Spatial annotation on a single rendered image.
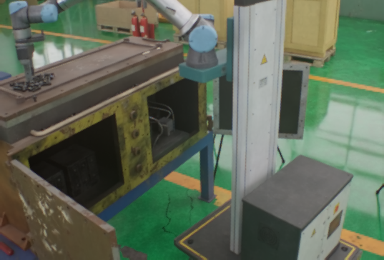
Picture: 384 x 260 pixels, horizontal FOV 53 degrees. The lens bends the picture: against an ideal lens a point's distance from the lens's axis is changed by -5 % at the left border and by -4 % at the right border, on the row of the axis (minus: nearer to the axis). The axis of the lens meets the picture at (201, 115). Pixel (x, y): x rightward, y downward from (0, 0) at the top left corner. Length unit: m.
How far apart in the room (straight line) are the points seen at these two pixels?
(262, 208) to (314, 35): 4.84
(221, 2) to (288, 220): 5.65
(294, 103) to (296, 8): 3.88
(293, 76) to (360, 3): 8.13
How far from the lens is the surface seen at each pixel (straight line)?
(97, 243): 1.38
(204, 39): 1.64
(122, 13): 8.82
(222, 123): 2.89
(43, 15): 1.74
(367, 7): 10.73
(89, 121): 2.01
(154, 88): 2.32
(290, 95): 2.77
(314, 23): 6.49
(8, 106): 1.92
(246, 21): 1.78
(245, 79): 1.86
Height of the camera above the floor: 2.05
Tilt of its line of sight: 25 degrees down
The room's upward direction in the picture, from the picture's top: 1 degrees counter-clockwise
